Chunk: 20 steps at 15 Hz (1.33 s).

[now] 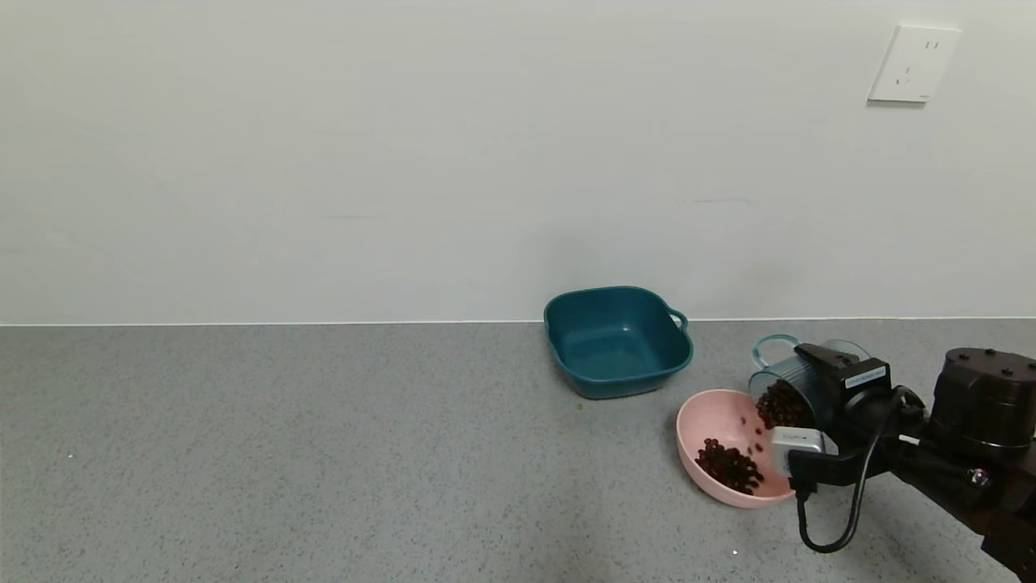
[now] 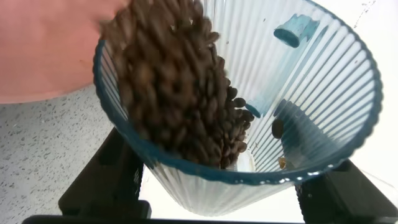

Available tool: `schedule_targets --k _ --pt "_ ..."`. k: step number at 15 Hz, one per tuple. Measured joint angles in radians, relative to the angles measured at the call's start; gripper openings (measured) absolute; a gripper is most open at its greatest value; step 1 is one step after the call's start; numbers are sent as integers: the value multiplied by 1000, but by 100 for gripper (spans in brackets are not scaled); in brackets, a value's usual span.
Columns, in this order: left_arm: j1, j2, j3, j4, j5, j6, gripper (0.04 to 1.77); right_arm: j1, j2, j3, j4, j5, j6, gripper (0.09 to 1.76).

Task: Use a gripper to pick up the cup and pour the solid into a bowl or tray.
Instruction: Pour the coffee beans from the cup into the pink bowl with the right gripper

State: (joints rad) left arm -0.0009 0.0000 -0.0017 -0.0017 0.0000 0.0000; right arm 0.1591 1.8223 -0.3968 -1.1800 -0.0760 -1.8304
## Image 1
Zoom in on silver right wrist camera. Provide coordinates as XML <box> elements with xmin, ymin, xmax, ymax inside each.
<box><xmin>769</xmin><ymin>426</ymin><xmax>828</xmax><ymax>479</ymax></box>

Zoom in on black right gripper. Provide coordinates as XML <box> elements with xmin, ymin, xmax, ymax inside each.
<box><xmin>793</xmin><ymin>343</ymin><xmax>902</xmax><ymax>440</ymax></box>

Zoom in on teal square plastic basin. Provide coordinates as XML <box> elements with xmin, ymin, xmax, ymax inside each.
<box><xmin>543</xmin><ymin>286</ymin><xmax>694</xmax><ymax>401</ymax></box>

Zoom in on pink plastic bowl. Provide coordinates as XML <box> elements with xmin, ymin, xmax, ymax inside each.
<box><xmin>676</xmin><ymin>389</ymin><xmax>810</xmax><ymax>509</ymax></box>

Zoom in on white wall socket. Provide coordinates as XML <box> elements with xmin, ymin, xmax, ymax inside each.
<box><xmin>868</xmin><ymin>25</ymin><xmax>962</xmax><ymax>104</ymax></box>

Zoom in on translucent blue-grey handled cup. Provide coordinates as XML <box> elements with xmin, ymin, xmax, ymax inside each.
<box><xmin>749</xmin><ymin>334</ymin><xmax>873</xmax><ymax>431</ymax></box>

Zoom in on black camera cable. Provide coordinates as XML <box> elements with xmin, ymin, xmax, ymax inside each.
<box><xmin>796</xmin><ymin>389</ymin><xmax>909</xmax><ymax>555</ymax></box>

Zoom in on dark brown solid pellets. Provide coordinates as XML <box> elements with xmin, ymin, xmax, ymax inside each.
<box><xmin>694</xmin><ymin>379</ymin><xmax>813</xmax><ymax>496</ymax></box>

